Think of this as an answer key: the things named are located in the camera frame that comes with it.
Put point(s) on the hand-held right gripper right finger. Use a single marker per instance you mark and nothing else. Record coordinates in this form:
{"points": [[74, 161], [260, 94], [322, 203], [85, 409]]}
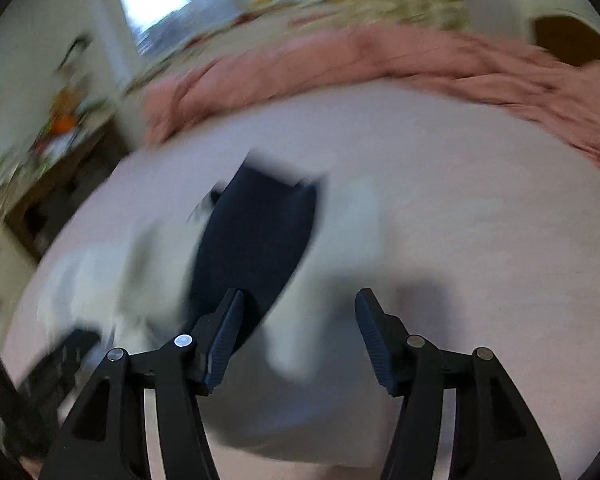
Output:
{"points": [[375, 345]]}

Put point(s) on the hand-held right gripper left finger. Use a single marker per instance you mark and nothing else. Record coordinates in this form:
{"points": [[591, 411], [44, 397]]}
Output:
{"points": [[225, 345]]}

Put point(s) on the white and navy varsity jacket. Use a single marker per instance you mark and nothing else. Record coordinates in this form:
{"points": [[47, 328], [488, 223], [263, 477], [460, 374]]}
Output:
{"points": [[255, 240]]}

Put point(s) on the white cabinet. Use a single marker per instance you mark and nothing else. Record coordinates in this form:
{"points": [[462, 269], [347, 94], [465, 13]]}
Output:
{"points": [[0, 270]]}

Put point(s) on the dark wooden desk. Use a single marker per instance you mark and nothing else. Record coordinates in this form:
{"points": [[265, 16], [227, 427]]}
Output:
{"points": [[65, 170]]}

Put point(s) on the orange plush toy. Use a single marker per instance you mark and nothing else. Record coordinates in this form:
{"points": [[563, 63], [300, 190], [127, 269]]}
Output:
{"points": [[62, 122]]}

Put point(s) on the pink checked quilt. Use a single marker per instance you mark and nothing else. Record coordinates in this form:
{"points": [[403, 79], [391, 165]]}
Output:
{"points": [[380, 60]]}

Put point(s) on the white and brown headboard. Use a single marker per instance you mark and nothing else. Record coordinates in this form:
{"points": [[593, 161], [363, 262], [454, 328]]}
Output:
{"points": [[565, 30]]}

